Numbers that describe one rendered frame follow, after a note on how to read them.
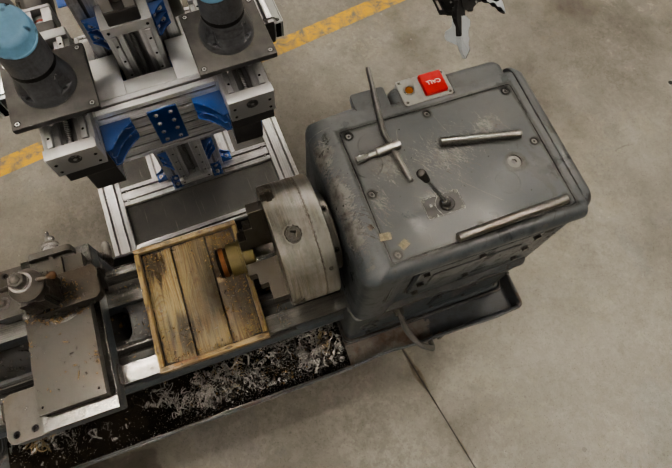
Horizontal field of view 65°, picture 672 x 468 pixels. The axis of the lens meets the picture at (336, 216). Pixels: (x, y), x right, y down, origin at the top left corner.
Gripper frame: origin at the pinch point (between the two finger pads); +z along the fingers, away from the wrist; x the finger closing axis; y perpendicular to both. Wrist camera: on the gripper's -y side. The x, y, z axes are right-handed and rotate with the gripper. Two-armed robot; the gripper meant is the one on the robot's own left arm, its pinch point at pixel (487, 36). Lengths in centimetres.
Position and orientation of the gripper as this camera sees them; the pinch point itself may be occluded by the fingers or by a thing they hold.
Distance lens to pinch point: 128.1
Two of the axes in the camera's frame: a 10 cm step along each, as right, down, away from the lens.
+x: -6.4, 7.4, -1.9
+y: -5.7, -2.9, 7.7
